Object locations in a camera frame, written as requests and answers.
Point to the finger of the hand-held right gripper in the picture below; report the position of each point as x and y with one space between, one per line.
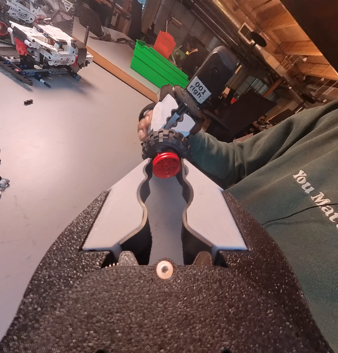
162 113
184 126

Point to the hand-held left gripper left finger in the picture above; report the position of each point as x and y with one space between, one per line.
116 215

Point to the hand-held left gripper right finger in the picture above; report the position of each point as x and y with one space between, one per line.
213 215

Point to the black knobby lego tire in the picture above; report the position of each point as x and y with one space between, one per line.
158 143

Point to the red lego wheel rim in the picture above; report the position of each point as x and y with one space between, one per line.
166 165

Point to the white lego vehicle model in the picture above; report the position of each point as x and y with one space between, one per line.
47 47

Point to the person's right forearm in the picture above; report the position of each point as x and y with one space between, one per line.
218 157

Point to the small black lego connector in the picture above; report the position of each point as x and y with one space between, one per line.
28 102

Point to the lego set box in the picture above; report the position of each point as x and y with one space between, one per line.
25 8

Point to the person's right hand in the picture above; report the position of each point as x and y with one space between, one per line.
143 128

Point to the green plastic bin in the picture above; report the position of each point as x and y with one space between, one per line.
155 66

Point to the red plastic bin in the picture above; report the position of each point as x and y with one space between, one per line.
164 44

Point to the person's green sweatshirt torso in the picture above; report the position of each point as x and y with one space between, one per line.
301 231

